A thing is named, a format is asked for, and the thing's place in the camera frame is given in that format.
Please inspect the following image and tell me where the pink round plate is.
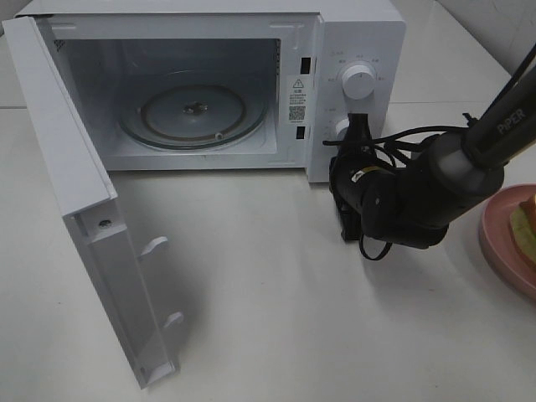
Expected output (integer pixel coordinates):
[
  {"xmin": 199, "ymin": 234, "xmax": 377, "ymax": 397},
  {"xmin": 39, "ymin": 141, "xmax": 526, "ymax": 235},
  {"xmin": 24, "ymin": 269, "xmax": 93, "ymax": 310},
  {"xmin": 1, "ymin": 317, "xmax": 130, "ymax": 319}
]
[{"xmin": 478, "ymin": 183, "xmax": 535, "ymax": 302}]

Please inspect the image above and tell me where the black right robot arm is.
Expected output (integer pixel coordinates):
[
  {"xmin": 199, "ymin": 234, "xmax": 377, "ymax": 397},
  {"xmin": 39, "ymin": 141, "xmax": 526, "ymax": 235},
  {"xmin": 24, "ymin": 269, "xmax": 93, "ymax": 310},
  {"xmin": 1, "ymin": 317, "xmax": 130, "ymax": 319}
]
[{"xmin": 323, "ymin": 49, "xmax": 535, "ymax": 260}]

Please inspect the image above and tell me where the upper white power knob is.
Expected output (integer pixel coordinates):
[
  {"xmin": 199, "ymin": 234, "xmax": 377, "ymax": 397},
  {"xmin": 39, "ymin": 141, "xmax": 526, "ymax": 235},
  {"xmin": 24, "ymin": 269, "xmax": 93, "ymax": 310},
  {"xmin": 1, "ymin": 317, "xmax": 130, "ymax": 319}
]
[{"xmin": 340, "ymin": 61, "xmax": 376, "ymax": 101}]

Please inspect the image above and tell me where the glass microwave turntable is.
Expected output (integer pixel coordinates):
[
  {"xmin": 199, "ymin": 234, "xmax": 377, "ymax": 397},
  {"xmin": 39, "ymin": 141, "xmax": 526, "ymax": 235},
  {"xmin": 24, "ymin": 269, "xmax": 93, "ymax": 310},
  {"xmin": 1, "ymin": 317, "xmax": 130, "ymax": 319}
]
[{"xmin": 117, "ymin": 70, "xmax": 272, "ymax": 151}]

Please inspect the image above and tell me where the white microwave door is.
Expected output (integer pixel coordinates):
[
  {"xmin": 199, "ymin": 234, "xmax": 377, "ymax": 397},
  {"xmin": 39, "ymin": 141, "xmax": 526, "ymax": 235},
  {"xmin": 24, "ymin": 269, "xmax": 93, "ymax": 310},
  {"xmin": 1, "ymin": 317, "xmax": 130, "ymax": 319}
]
[{"xmin": 3, "ymin": 17, "xmax": 178, "ymax": 389}]

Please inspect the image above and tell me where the white microwave oven body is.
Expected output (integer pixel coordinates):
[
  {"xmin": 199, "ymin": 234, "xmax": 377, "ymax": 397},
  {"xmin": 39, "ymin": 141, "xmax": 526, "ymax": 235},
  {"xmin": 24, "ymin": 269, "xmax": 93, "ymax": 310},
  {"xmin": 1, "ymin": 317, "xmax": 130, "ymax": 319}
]
[{"xmin": 15, "ymin": 1, "xmax": 405, "ymax": 183}]

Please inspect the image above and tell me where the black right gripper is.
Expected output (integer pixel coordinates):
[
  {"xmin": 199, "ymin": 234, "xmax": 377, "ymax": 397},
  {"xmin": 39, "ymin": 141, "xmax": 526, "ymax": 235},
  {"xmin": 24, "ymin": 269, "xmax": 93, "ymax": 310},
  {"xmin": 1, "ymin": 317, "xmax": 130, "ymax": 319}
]
[{"xmin": 329, "ymin": 113, "xmax": 377, "ymax": 243}]

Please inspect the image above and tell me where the white bread sandwich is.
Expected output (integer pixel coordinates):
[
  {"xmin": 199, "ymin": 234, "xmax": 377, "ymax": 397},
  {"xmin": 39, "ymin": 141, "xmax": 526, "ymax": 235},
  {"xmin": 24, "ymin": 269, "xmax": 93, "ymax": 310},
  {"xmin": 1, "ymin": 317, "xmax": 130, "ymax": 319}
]
[{"xmin": 510, "ymin": 194, "xmax": 536, "ymax": 268}]

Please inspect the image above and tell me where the lower white timer knob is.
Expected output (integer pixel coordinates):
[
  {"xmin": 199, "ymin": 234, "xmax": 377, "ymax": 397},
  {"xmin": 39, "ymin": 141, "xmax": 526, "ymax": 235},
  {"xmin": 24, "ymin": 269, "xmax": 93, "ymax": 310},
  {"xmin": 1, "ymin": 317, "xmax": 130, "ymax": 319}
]
[{"xmin": 334, "ymin": 118, "xmax": 349, "ymax": 141}]

